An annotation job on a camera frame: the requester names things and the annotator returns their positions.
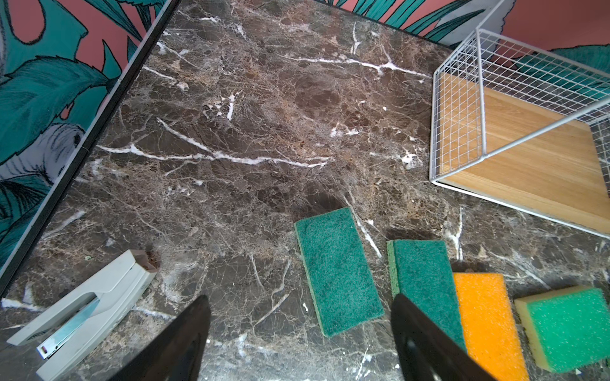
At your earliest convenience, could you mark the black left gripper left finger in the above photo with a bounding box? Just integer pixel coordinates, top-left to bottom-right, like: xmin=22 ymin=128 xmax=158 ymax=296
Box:
xmin=111 ymin=295 xmax=211 ymax=380

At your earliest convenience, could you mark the black frame post left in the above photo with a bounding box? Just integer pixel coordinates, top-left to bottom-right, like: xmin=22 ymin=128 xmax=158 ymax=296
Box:
xmin=1 ymin=1 xmax=178 ymax=292

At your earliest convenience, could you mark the dark green sponge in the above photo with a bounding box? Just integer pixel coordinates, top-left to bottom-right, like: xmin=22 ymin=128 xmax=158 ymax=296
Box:
xmin=295 ymin=208 xmax=384 ymax=338
xmin=387 ymin=240 xmax=466 ymax=349

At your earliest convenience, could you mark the light green yellow sponge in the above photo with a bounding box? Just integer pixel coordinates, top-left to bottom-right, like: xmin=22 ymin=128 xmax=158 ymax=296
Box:
xmin=515 ymin=286 xmax=609 ymax=373

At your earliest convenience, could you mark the dark green sponge beside orange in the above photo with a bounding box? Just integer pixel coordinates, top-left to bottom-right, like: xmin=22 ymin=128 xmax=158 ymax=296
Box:
xmin=387 ymin=240 xmax=466 ymax=349

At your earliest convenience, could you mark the white stapler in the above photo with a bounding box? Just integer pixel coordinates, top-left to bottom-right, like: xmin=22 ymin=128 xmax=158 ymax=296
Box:
xmin=7 ymin=250 xmax=158 ymax=380

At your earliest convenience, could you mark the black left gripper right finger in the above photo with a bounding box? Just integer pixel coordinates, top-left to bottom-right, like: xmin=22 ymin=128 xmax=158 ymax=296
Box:
xmin=391 ymin=294 xmax=494 ymax=381

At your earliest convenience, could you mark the white wire wooden shelf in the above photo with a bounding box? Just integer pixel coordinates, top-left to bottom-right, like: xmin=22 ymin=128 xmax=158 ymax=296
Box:
xmin=428 ymin=1 xmax=609 ymax=237

